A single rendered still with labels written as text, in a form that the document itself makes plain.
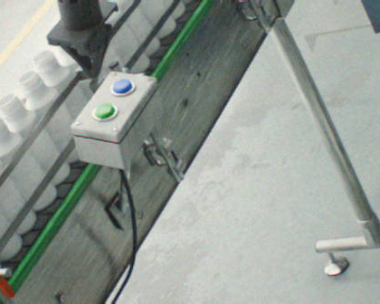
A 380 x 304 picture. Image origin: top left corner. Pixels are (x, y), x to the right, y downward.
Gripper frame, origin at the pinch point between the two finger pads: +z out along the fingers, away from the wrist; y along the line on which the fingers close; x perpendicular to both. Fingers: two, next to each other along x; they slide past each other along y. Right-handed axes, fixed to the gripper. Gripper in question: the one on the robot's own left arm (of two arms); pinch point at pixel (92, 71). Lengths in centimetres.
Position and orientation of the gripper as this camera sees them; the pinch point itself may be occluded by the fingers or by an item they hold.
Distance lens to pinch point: 156.2
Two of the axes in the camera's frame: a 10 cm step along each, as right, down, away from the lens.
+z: 1.5, 7.8, 6.1
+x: 9.0, 1.5, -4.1
